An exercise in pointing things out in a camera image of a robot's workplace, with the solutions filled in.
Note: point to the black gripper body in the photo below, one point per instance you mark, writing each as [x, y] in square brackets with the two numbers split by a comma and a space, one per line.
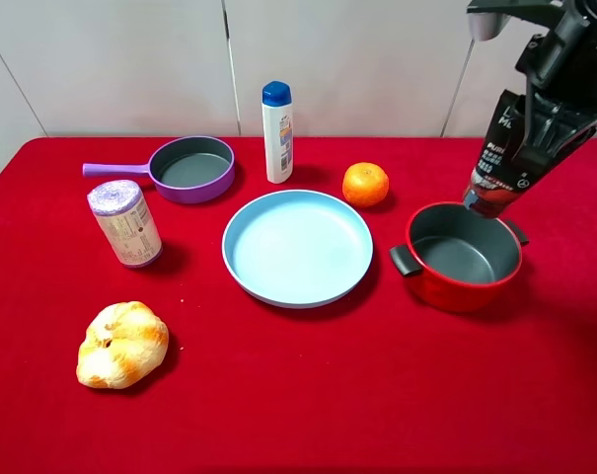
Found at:
[563, 63]

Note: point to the light blue round plate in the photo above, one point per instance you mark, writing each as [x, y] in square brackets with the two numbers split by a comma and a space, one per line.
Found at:
[297, 249]

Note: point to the orange mandarin fruit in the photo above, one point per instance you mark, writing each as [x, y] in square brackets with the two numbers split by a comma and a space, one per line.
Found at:
[365, 184]

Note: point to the purple toy frying pan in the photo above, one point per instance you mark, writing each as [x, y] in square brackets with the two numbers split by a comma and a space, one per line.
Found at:
[187, 170]

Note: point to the black face wash tube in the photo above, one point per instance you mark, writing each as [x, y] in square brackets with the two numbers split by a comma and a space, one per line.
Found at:
[496, 181]

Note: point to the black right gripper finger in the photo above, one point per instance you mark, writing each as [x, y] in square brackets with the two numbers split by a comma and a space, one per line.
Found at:
[546, 131]

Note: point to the purple garbage bag roll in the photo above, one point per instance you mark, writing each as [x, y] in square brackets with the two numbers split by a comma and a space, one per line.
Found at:
[122, 213]

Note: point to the white blue-capped shampoo bottle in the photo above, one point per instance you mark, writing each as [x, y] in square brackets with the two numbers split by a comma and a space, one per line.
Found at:
[277, 122]

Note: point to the golden bread roll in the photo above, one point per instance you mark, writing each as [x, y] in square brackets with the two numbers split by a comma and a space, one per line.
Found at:
[123, 344]

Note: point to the red tablecloth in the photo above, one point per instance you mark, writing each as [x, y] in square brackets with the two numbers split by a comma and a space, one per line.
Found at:
[375, 382]

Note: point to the red pot with black handles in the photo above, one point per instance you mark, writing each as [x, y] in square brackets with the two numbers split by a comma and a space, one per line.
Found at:
[455, 260]

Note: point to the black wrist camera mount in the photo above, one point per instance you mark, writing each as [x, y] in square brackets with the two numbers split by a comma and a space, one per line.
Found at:
[487, 18]

